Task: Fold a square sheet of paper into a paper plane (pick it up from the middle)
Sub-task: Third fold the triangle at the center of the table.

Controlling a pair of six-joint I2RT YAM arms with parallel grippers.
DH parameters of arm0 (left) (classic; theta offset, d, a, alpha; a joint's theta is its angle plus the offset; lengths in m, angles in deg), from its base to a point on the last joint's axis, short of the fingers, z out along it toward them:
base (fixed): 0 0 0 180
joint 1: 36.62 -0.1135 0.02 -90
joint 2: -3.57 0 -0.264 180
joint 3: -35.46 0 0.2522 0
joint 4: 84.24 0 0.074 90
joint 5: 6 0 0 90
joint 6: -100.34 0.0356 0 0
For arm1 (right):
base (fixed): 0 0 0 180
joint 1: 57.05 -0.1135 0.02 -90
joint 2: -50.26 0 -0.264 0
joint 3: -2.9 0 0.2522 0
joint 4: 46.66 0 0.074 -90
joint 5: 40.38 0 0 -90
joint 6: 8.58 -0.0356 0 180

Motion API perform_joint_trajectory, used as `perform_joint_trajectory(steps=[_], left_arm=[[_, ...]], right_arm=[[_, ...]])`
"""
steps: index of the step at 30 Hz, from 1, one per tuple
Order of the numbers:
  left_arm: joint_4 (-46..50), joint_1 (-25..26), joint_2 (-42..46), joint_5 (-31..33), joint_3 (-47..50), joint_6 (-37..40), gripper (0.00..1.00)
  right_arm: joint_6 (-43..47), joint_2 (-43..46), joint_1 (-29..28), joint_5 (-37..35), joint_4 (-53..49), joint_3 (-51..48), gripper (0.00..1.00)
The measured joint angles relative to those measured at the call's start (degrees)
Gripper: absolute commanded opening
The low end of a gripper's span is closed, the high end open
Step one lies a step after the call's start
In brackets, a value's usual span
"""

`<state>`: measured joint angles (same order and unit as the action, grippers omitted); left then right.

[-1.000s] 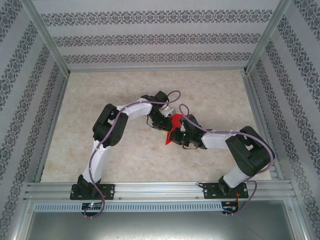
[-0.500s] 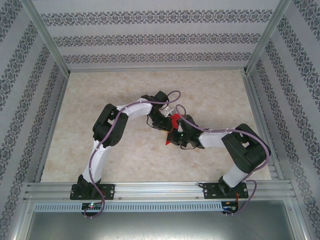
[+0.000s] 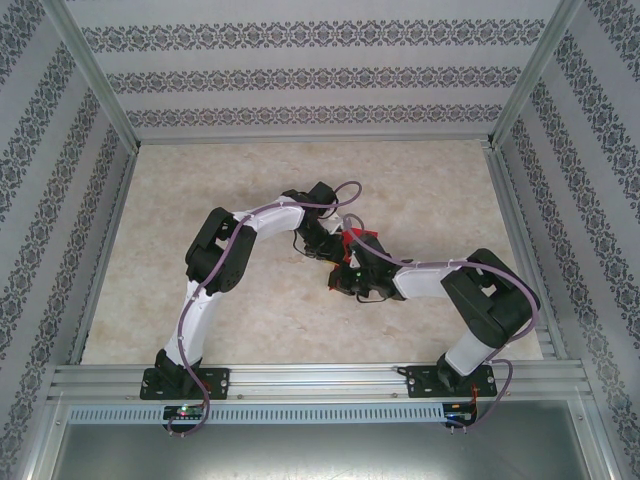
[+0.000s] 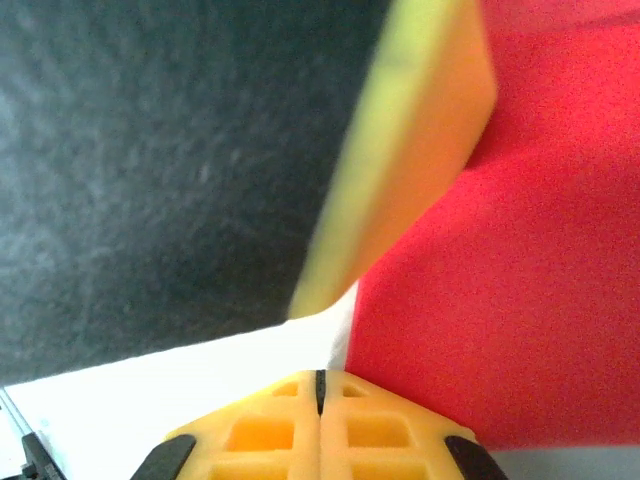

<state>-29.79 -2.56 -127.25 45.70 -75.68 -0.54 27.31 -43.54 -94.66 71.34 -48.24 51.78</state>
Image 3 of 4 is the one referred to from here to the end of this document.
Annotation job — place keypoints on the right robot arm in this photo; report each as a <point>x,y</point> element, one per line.
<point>425,282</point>

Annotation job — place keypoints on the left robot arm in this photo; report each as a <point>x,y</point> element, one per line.
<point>275,225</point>

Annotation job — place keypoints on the grey metal sheet panel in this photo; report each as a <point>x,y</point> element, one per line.
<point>320,455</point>

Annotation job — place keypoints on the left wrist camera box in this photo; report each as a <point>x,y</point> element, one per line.
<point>332,226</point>

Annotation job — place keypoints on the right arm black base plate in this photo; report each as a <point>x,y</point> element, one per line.
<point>417,382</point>

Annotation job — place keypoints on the aluminium mounting rail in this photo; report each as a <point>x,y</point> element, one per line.
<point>320,382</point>

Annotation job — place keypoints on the aluminium side rail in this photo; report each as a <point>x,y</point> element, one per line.
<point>522,250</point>
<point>105,250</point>

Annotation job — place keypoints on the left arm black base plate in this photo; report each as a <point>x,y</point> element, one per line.
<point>220,382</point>

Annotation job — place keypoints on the aluminium frame post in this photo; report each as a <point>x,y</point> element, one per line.
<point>531,75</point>
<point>97,75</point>

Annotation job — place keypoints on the aluminium frame beam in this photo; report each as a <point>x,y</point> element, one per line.
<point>40,445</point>
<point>599,445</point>

